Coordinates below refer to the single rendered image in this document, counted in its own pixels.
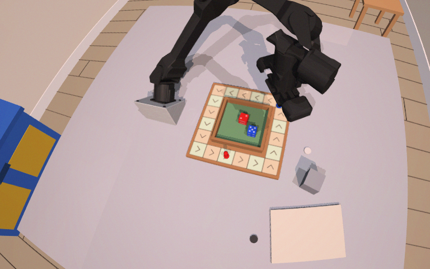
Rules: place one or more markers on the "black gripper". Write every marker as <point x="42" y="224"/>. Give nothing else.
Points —
<point x="282" y="86"/>

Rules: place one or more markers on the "red die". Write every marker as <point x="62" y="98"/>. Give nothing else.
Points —
<point x="243" y="119"/>

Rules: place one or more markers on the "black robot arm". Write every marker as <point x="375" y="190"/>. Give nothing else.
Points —
<point x="314" y="67"/>

